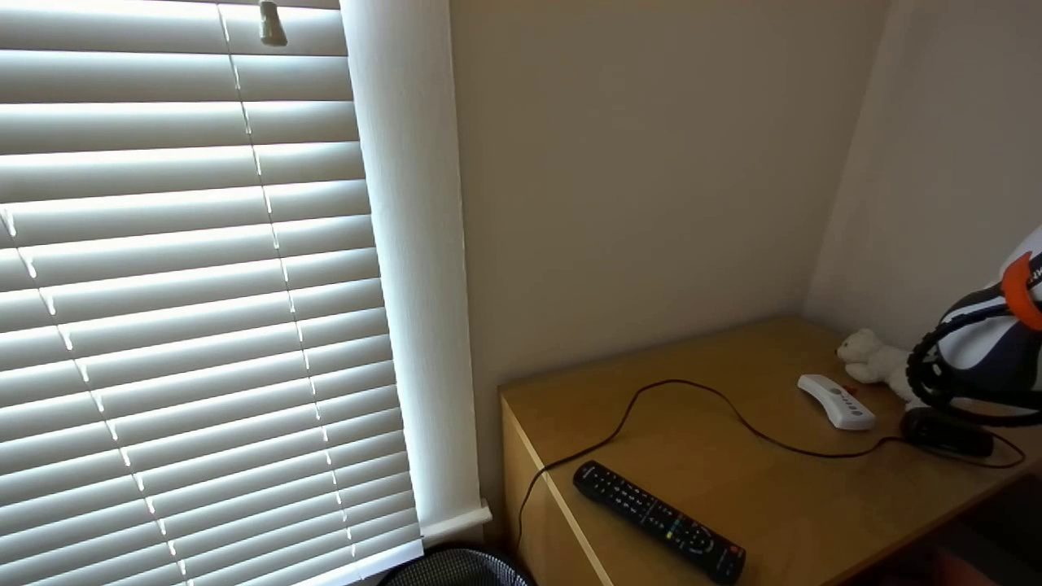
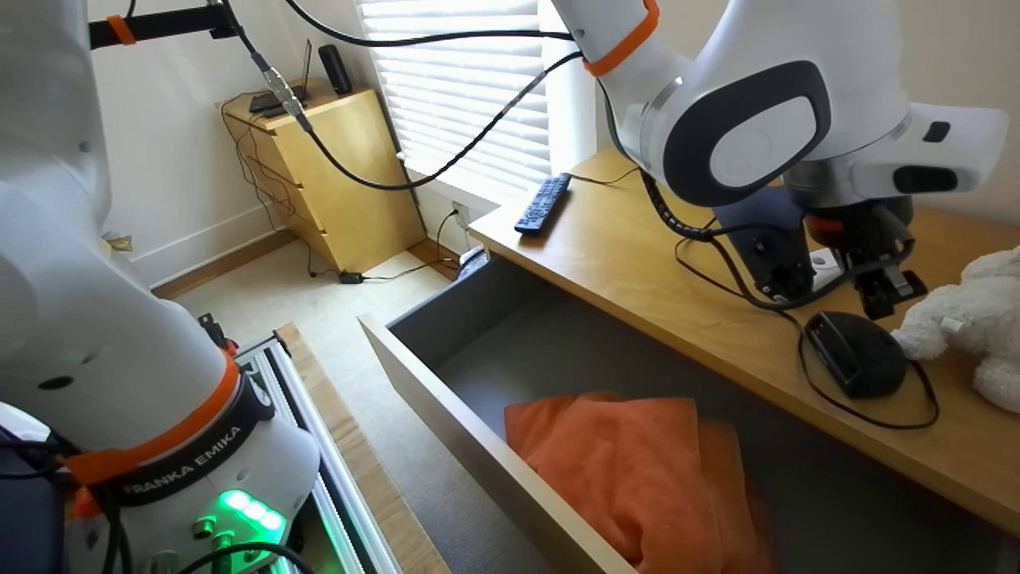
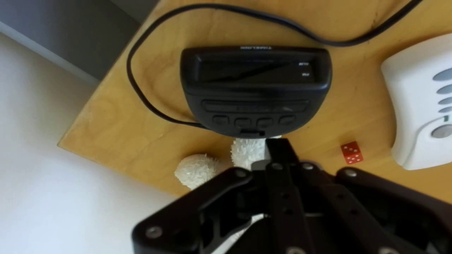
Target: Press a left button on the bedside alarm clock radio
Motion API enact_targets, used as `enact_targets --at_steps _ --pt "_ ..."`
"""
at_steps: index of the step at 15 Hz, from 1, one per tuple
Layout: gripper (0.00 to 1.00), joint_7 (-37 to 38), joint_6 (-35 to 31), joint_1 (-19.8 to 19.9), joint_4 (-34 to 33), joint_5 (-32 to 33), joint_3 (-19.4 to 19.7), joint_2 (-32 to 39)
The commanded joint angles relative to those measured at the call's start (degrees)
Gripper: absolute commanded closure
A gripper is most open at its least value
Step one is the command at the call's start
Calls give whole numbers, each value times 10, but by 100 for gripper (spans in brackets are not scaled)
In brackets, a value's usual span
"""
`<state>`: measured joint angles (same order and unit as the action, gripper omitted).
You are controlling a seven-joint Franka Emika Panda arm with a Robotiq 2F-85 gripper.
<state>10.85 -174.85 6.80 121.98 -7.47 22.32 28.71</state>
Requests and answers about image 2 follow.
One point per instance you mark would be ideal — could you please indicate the tall black speaker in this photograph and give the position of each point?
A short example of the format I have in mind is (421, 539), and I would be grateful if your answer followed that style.
(334, 68)

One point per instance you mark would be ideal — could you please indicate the wooden base board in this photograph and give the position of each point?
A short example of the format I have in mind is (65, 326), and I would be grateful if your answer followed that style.
(361, 456)

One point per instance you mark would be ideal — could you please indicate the white plush toy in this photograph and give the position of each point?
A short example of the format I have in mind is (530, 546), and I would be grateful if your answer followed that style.
(973, 321)

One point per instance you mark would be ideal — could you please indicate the small wall socket plate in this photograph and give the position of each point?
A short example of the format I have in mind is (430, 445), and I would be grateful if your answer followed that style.
(118, 243)

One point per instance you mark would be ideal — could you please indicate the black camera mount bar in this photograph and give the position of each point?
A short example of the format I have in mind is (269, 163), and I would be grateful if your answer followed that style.
(161, 23)

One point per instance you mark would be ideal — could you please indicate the aluminium robot stand frame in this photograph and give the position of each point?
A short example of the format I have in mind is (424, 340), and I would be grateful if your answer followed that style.
(319, 446)

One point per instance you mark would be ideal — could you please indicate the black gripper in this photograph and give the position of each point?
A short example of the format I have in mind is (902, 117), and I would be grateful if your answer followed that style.
(873, 235)

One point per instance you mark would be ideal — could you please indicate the white window blinds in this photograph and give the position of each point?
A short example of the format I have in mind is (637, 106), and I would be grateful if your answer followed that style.
(467, 95)

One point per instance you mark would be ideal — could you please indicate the black remote control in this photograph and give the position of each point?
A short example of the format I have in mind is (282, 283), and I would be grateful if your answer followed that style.
(541, 204)

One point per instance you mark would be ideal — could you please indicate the dark wrist camera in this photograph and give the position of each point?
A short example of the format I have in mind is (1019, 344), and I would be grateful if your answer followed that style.
(776, 251)

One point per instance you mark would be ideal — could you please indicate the flat black router box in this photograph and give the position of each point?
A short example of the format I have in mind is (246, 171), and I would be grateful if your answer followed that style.
(277, 101)

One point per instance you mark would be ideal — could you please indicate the wooden desk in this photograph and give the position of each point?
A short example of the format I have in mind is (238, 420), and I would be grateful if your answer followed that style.
(616, 256)

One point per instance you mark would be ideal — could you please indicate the black computer mouse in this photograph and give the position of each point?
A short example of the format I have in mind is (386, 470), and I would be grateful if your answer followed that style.
(857, 356)

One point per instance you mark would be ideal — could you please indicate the open grey wooden drawer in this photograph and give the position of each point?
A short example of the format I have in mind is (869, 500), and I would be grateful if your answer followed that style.
(497, 353)

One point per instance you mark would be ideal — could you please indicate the orange cloth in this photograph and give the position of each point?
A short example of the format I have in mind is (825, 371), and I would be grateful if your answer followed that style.
(625, 478)

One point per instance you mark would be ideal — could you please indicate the white wall outlet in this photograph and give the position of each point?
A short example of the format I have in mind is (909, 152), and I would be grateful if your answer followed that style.
(456, 211)

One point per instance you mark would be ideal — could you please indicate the light wooden cabinet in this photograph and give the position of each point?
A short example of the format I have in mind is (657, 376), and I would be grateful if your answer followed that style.
(340, 171)

